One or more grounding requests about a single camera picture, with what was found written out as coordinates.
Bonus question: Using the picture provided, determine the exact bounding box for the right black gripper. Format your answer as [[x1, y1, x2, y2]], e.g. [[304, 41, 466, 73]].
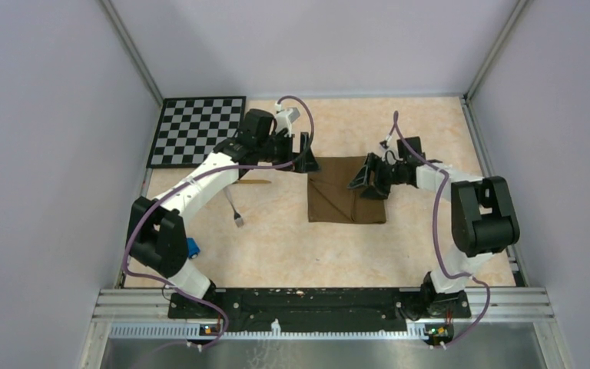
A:
[[346, 153, 406, 201]]

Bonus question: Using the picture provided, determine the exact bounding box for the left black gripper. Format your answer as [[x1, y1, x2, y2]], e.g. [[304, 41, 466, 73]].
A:
[[257, 131, 320, 174]]

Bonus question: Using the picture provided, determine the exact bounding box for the brown cloth napkin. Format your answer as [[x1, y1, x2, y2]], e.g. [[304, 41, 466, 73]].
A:
[[307, 157, 386, 224]]

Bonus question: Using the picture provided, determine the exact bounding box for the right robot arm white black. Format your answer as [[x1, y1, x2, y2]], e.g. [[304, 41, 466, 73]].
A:
[[347, 137, 520, 319]]

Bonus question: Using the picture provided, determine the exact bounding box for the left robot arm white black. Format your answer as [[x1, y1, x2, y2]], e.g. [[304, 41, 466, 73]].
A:
[[125, 105, 319, 318]]

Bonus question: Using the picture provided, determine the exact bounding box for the silver metal fork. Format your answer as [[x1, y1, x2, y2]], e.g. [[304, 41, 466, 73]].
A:
[[224, 188, 244, 228]]

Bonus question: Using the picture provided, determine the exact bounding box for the black white checkerboard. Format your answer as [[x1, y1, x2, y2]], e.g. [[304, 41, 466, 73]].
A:
[[147, 96, 246, 169]]

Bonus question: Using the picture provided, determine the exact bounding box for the blue toy car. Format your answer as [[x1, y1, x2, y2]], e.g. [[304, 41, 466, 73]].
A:
[[187, 238, 201, 259]]

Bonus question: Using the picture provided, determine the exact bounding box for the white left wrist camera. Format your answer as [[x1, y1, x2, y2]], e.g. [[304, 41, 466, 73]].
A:
[[274, 102, 300, 135]]

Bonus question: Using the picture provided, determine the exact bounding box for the knife with wooden handle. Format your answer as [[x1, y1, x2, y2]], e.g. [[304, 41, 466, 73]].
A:
[[234, 179, 272, 185]]

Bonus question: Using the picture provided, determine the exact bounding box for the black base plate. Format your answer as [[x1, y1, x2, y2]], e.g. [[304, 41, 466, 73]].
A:
[[167, 288, 472, 333]]

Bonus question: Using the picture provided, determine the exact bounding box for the aluminium frame rail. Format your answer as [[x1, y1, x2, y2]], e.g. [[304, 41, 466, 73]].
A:
[[92, 287, 554, 341]]

